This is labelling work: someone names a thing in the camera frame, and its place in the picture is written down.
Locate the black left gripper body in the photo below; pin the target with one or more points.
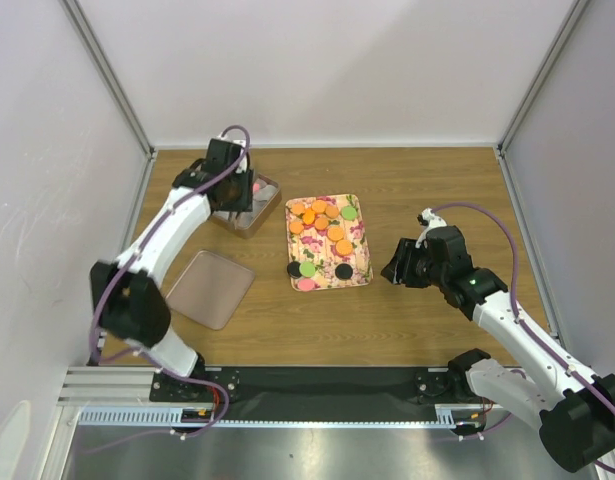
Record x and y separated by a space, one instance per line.
241 193

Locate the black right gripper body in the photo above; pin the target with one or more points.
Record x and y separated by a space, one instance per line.
424 272

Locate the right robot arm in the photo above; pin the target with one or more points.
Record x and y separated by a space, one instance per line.
570 406

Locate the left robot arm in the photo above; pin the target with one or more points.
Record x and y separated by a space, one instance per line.
126 292

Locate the white paper cup liner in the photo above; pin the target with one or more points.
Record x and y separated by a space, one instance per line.
264 193

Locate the rose gold cookie tin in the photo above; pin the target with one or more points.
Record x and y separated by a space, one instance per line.
250 222

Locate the black sandwich cookie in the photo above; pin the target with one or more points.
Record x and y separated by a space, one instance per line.
343 271
293 269

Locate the orange leaf cookie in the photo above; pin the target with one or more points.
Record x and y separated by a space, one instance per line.
298 208

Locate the orange pumpkin cookie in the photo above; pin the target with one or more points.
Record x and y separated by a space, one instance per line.
332 211
296 227

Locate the orange squirrel cookie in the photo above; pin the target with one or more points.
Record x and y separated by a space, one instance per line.
309 216

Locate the green sandwich cookie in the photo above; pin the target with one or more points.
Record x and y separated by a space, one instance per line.
349 213
307 269

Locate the floral serving tray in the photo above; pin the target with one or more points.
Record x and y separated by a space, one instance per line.
314 246

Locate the rose gold tin lid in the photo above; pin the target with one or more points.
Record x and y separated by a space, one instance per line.
210 289

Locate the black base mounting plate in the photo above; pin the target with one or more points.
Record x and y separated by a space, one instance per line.
345 394

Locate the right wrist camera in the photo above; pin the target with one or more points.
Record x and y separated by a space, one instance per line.
429 221

